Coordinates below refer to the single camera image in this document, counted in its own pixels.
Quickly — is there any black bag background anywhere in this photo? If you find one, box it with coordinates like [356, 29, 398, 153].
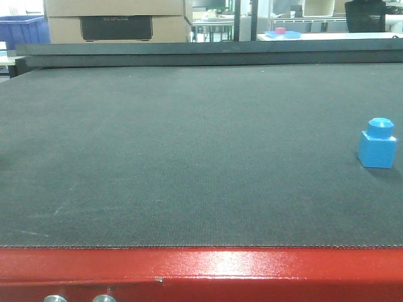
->
[344, 1, 387, 33]

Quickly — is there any upper cardboard box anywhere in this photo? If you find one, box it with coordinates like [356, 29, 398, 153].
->
[45, 0, 192, 17]

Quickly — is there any silver bolt right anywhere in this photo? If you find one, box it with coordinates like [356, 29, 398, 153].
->
[92, 294, 116, 302]

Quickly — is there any cardboard box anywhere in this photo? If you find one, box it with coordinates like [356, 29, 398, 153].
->
[48, 15, 191, 43]
[45, 0, 192, 17]

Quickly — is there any red block in tray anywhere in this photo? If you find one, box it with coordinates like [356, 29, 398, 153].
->
[275, 27, 286, 35]

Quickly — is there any blue crate far left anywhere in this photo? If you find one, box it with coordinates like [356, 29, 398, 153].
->
[1, 15, 50, 50]

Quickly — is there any dark far conveyor rail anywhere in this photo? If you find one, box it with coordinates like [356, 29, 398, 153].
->
[16, 36, 402, 68]

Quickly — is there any lower cardboard box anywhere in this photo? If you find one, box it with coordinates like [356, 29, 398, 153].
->
[48, 15, 191, 43]

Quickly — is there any small blue tray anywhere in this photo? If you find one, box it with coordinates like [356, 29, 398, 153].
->
[265, 31, 302, 40]

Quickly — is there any silver bolt left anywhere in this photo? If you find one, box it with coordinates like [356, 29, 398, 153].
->
[43, 294, 67, 302]

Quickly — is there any dark conveyor belt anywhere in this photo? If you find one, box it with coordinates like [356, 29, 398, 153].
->
[1, 64, 402, 247]

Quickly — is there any red conveyor frame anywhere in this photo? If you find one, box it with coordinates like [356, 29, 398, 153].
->
[1, 248, 402, 301]

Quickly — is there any black vertical post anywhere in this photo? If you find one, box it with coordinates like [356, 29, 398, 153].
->
[233, 0, 241, 42]

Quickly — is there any white wire shelf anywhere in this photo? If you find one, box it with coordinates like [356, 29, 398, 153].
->
[269, 17, 348, 33]

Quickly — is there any silver bolt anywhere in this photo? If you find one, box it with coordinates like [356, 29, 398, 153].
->
[43, 294, 67, 302]
[92, 294, 116, 302]

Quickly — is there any blue stud block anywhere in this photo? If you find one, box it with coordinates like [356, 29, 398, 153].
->
[358, 117, 397, 169]

